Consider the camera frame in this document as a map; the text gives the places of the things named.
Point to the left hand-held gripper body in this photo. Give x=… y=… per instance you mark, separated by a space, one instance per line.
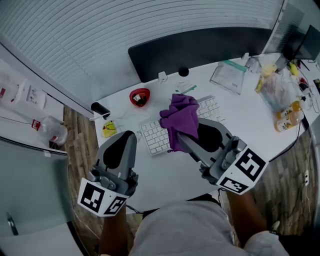
x=92 y=197

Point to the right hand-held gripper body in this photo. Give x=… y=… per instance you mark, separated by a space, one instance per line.
x=247 y=167

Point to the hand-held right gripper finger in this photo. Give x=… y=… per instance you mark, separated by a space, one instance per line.
x=210 y=137
x=192 y=147

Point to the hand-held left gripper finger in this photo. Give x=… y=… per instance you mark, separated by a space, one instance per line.
x=112 y=155
x=128 y=157

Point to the purple cloth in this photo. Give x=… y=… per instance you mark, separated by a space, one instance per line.
x=181 y=117

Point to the white keyboard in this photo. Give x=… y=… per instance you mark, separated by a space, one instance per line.
x=155 y=137

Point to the person's left forearm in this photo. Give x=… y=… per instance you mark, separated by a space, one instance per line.
x=112 y=235

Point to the person's right forearm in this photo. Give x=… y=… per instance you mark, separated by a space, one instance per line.
x=245 y=217

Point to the yellow sticky card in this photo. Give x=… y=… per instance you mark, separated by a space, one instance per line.
x=109 y=129

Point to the black cylinder speaker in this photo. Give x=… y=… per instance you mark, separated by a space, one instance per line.
x=99 y=109

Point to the person's black trousers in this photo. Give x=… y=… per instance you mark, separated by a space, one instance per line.
x=207 y=198

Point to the green white paper card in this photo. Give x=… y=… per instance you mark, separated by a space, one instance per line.
x=185 y=88

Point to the white floor power strip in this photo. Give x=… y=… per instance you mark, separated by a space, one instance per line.
x=306 y=178

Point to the red bowl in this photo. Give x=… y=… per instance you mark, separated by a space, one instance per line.
x=140 y=98

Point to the grey glass panel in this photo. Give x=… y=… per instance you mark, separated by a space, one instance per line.
x=32 y=187

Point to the clear document folder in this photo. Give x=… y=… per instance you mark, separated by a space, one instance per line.
x=227 y=77

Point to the orange juice bottle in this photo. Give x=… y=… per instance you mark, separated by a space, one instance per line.
x=287 y=118

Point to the clear plastic water bottle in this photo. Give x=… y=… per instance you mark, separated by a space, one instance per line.
x=52 y=131

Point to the black round knob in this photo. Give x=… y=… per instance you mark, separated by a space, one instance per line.
x=183 y=71

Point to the white charger plug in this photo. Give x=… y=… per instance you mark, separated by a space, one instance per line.
x=162 y=77

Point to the clear plastic bag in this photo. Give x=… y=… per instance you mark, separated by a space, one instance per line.
x=277 y=92

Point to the person's grey shirt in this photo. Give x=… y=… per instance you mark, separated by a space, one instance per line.
x=187 y=230

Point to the black desk divider panel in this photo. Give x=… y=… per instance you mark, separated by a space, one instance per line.
x=200 y=52

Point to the small white adapter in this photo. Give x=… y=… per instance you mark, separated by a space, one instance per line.
x=245 y=56

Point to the yellow snack packet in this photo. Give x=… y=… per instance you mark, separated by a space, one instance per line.
x=269 y=69

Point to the white socket box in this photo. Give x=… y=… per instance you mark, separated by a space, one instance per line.
x=36 y=97

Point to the yellow banana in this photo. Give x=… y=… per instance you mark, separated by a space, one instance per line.
x=294 y=69

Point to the clear plastic jug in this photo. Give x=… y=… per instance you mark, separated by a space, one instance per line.
x=7 y=87

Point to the dark computer monitor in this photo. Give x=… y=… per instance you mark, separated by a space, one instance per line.
x=307 y=45

